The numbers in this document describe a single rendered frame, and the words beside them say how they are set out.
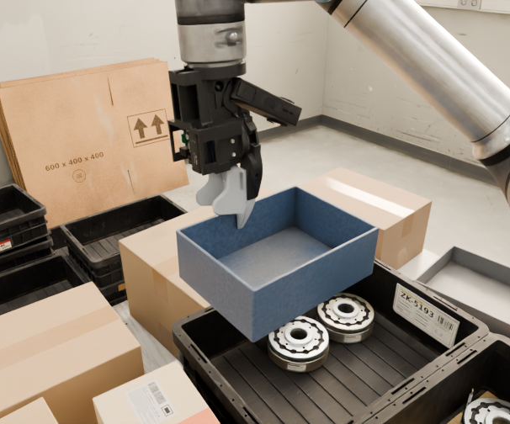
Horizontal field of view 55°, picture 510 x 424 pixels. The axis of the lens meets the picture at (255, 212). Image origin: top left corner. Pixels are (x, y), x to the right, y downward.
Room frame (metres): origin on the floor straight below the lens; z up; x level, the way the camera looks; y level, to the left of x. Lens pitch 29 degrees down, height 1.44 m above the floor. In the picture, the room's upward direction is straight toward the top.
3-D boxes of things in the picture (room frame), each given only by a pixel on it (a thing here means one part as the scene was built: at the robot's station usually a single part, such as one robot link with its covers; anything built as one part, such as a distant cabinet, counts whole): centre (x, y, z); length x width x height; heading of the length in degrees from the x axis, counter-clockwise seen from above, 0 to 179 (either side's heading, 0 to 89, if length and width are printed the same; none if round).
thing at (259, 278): (0.51, -0.03, 1.11); 0.20 x 0.15 x 0.07; 129
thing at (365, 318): (0.69, -0.16, 0.86); 0.10 x 0.10 x 0.01
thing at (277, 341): (0.63, -0.07, 0.86); 0.10 x 0.10 x 0.01
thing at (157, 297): (0.89, 0.04, 0.80); 0.40 x 0.30 x 0.20; 133
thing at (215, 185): (0.57, 0.05, 1.16); 0.06 x 0.03 x 0.09; 128
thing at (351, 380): (0.57, -0.11, 0.87); 0.40 x 0.30 x 0.11; 126
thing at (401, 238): (1.16, -0.28, 0.78); 0.30 x 0.22 x 0.16; 43
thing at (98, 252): (1.47, 0.43, 0.37); 0.40 x 0.30 x 0.45; 129
